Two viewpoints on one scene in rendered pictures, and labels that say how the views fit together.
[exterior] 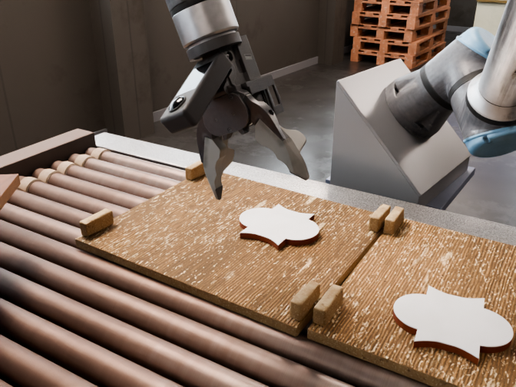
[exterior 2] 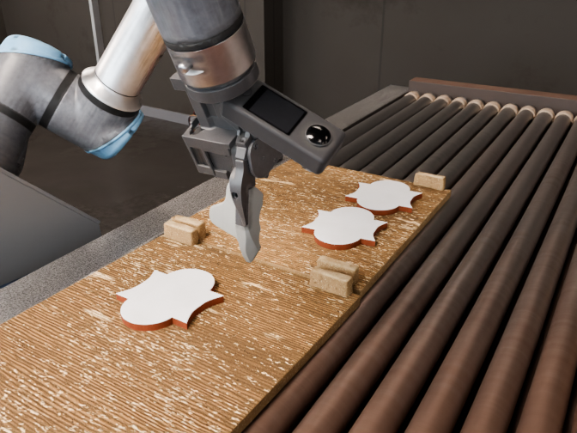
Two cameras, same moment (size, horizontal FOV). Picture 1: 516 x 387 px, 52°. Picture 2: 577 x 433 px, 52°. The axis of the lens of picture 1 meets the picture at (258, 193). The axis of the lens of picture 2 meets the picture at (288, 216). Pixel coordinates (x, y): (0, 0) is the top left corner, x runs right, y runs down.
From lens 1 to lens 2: 0.88 m
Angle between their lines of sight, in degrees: 79
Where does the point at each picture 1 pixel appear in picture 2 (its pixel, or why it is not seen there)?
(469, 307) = (331, 216)
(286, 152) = not seen: hidden behind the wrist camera
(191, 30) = (248, 52)
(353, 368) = (389, 282)
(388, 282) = (288, 246)
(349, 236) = (203, 258)
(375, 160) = (39, 216)
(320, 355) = (378, 295)
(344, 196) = (78, 263)
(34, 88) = not seen: outside the picture
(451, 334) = (364, 227)
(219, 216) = (118, 350)
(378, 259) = not seen: hidden behind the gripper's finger
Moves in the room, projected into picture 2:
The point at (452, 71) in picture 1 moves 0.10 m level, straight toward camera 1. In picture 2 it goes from (39, 87) to (88, 91)
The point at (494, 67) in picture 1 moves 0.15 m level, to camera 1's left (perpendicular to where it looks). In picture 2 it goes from (141, 57) to (118, 77)
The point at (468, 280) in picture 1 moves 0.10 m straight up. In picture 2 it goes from (285, 215) to (285, 160)
